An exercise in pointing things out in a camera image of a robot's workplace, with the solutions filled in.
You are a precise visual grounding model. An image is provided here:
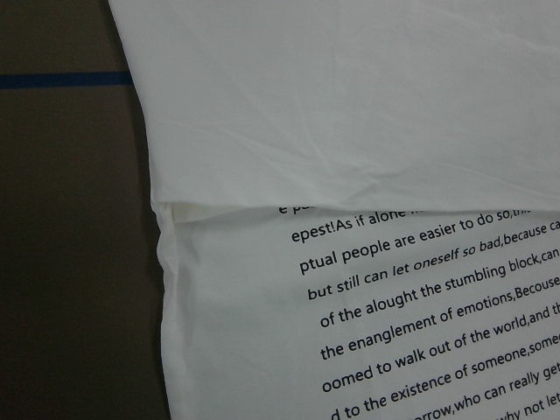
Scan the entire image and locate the white long-sleeve printed shirt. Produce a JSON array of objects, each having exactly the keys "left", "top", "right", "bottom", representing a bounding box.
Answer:
[{"left": 110, "top": 1, "right": 559, "bottom": 419}]

